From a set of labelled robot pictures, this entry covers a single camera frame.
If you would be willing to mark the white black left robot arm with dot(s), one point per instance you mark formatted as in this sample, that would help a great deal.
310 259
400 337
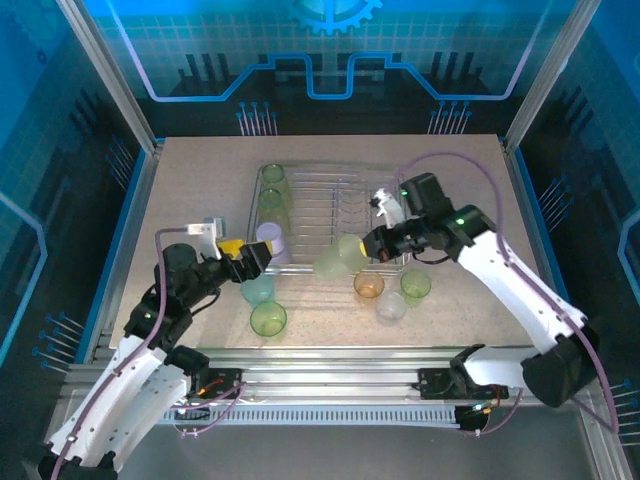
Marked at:
130 380

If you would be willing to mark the clear dimpled plastic cup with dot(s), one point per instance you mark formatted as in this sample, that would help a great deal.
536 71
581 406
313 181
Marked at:
391 307

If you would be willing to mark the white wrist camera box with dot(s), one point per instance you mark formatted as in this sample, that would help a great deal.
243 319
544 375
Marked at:
389 207
210 230

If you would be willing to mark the blue edged side frame rail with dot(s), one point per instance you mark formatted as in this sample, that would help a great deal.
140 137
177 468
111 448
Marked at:
125 225
540 225

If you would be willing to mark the aluminium frame post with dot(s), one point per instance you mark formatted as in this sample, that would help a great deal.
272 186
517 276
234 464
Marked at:
109 75
539 75

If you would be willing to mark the small green plastic cup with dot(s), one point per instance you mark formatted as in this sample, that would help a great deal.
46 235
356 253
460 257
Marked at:
415 286

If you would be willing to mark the small controller board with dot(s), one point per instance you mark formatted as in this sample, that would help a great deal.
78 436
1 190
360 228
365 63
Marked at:
192 411

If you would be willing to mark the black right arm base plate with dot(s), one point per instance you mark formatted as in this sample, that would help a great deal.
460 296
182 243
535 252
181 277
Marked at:
432 384

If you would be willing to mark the pale green plastic cup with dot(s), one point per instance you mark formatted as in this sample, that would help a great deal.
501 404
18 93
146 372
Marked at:
337 260

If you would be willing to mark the purple plastic cup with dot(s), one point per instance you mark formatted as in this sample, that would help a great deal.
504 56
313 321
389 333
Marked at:
272 240

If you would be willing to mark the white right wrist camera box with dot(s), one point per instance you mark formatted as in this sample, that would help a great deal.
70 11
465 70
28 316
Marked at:
389 207

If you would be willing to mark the aluminium frame cross rail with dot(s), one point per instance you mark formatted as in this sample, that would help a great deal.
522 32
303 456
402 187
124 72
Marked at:
325 375

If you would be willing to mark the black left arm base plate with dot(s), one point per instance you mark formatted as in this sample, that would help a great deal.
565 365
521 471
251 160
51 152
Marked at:
225 384

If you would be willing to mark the black controller box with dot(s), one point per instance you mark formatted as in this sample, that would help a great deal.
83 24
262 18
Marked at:
470 419

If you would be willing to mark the orange plastic cup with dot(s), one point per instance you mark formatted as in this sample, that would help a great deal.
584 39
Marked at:
369 285

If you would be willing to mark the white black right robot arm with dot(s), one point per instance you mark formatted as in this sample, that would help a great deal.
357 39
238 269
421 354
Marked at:
520 290

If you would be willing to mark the teal plastic cup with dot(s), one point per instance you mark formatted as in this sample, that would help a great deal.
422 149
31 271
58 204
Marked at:
258 292

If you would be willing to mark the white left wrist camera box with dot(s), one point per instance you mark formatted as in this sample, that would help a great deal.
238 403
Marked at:
210 230

